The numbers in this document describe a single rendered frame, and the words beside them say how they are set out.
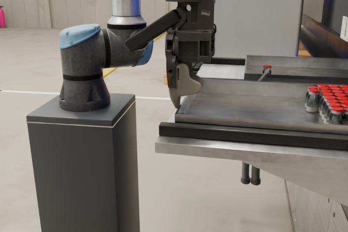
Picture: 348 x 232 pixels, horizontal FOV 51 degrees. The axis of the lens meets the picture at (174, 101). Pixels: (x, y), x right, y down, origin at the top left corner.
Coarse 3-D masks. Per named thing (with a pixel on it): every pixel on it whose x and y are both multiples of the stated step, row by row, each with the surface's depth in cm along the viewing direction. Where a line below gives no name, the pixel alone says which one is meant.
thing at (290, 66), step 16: (256, 64) 118; (272, 64) 117; (288, 64) 116; (304, 64) 115; (320, 64) 114; (336, 64) 113; (272, 80) 93; (288, 80) 92; (304, 80) 92; (320, 80) 91; (336, 80) 90
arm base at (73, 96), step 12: (72, 84) 103; (84, 84) 103; (96, 84) 105; (60, 96) 107; (72, 96) 103; (84, 96) 103; (96, 96) 105; (108, 96) 109; (72, 108) 103; (84, 108) 103; (96, 108) 105
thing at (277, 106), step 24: (192, 96) 81; (216, 96) 86; (240, 96) 86; (264, 96) 86; (288, 96) 85; (192, 120) 64; (216, 120) 63; (240, 120) 62; (264, 120) 62; (288, 120) 71; (312, 120) 71
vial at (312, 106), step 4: (312, 92) 74; (316, 92) 74; (308, 96) 75; (312, 96) 74; (316, 96) 74; (308, 100) 75; (312, 100) 74; (316, 100) 74; (308, 104) 75; (312, 104) 74; (316, 104) 74; (308, 108) 75; (312, 108) 74; (316, 108) 75; (312, 112) 75
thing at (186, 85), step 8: (184, 64) 65; (184, 72) 66; (184, 80) 66; (192, 80) 66; (168, 88) 67; (176, 88) 66; (184, 88) 67; (192, 88) 67; (200, 88) 66; (176, 96) 67; (176, 104) 69
